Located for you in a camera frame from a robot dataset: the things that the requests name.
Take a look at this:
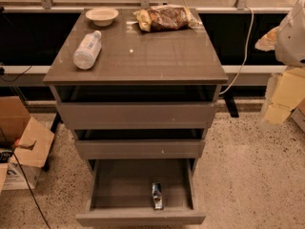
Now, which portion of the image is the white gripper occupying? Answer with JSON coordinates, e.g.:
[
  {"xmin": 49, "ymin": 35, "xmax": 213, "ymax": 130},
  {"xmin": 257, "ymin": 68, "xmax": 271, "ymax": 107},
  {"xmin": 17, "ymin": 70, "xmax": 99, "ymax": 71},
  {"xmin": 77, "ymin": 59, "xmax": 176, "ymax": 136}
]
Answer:
[{"xmin": 254, "ymin": 27, "xmax": 305, "ymax": 130}]

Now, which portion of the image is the blue silver redbull can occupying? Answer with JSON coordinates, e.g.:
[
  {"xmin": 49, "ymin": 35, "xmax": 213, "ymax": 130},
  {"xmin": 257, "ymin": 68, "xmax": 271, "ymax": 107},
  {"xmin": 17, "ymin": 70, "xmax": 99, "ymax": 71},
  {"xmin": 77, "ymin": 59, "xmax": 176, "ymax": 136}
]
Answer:
[{"xmin": 152, "ymin": 182, "xmax": 164, "ymax": 210}]

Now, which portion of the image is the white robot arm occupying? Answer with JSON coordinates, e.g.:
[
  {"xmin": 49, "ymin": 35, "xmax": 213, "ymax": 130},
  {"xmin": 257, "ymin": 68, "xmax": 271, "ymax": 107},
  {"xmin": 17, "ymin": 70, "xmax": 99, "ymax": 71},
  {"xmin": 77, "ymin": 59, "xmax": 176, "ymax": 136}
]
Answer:
[{"xmin": 255, "ymin": 0, "xmax": 305, "ymax": 130}]

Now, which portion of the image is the grey drawer cabinet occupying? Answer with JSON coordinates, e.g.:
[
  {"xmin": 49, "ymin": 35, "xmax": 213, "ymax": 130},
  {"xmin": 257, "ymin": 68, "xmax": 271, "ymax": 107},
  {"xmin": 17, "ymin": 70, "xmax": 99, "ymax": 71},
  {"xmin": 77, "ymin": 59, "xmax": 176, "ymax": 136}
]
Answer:
[{"xmin": 43, "ymin": 7, "xmax": 229, "ymax": 177}]

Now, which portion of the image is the grey top drawer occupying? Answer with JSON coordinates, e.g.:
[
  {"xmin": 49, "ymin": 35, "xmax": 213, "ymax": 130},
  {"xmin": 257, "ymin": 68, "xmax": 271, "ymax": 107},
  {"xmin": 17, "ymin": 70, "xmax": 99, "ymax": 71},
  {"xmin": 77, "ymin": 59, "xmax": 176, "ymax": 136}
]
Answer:
[{"xmin": 57, "ymin": 103, "xmax": 215, "ymax": 130}]

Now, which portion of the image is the grey middle drawer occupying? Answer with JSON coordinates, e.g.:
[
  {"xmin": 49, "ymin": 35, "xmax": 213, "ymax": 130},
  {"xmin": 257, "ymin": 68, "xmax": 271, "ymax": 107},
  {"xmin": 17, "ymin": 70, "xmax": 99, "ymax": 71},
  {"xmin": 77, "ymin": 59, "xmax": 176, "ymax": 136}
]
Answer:
[{"xmin": 75, "ymin": 139, "xmax": 205, "ymax": 159}]

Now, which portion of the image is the grey open bottom drawer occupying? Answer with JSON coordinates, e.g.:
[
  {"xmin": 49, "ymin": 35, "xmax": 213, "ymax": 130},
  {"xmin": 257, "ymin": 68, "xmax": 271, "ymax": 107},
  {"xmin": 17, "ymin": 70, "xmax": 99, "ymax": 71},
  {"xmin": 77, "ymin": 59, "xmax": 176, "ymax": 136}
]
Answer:
[{"xmin": 76, "ymin": 159, "xmax": 205, "ymax": 227}]

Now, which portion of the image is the cardboard box at right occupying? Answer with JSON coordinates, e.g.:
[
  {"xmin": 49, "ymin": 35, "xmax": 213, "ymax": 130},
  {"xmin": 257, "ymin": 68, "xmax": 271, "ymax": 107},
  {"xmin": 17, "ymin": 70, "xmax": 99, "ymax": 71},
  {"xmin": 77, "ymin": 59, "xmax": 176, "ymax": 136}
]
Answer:
[{"xmin": 292, "ymin": 99, "xmax": 305, "ymax": 133}]

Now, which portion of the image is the brown chip bag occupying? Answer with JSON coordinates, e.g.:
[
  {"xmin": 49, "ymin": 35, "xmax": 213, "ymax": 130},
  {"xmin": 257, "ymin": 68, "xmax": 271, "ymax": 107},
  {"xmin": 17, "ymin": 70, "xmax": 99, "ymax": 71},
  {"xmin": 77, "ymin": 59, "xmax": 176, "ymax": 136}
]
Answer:
[{"xmin": 133, "ymin": 5, "xmax": 199, "ymax": 32}]

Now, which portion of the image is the white paper bowl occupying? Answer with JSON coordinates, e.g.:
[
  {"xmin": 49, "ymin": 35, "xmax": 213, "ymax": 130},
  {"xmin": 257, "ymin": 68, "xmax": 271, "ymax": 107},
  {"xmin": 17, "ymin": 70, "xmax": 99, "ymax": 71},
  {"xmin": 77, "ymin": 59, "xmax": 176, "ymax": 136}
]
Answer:
[{"xmin": 85, "ymin": 8, "xmax": 119, "ymax": 27}]

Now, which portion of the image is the clear plastic water bottle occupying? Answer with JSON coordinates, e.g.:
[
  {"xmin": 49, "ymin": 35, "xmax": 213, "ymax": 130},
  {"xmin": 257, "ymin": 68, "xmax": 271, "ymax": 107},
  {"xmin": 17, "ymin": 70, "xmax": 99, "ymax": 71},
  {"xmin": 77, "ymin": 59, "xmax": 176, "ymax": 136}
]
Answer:
[{"xmin": 72, "ymin": 31, "xmax": 102, "ymax": 70}]

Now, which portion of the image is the open cardboard box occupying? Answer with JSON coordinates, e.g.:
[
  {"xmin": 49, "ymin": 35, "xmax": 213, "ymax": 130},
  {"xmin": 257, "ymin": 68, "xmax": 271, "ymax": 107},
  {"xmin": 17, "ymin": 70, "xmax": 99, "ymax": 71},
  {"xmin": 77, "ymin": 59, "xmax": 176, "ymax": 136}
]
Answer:
[{"xmin": 0, "ymin": 96, "xmax": 54, "ymax": 168}]

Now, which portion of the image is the white printed box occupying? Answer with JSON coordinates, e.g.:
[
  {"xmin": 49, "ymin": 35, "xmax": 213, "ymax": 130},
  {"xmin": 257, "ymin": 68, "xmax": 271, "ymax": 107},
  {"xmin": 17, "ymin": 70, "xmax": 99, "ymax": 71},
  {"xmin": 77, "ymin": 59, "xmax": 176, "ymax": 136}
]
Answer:
[{"xmin": 0, "ymin": 158, "xmax": 43, "ymax": 191}]

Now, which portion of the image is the white power cable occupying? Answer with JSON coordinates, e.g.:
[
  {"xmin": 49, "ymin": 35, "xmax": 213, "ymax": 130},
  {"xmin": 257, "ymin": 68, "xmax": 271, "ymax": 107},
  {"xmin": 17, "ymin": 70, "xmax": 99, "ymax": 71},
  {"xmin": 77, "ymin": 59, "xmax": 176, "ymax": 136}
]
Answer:
[{"xmin": 218, "ymin": 5, "xmax": 255, "ymax": 96}]

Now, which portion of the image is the black floor cable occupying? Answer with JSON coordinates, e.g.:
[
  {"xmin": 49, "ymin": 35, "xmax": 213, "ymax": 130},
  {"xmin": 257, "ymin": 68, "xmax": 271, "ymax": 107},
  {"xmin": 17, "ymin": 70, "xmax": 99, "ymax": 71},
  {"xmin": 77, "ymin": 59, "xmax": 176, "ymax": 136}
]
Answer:
[{"xmin": 0, "ymin": 124, "xmax": 51, "ymax": 229}]

